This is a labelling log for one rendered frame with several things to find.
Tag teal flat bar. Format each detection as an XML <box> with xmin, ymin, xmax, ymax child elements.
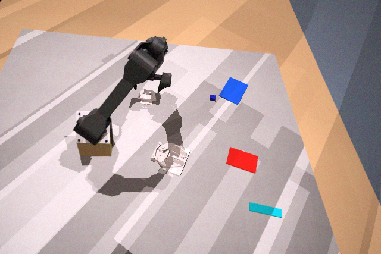
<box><xmin>249</xmin><ymin>203</ymin><xmax>282</xmax><ymax>218</ymax></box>

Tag blue square plate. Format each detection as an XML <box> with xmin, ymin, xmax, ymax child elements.
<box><xmin>219</xmin><ymin>77</ymin><xmax>248</xmax><ymax>105</ymax></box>

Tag red flat plate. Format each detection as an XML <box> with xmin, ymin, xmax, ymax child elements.
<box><xmin>226</xmin><ymin>147</ymin><xmax>258</xmax><ymax>173</ymax></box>

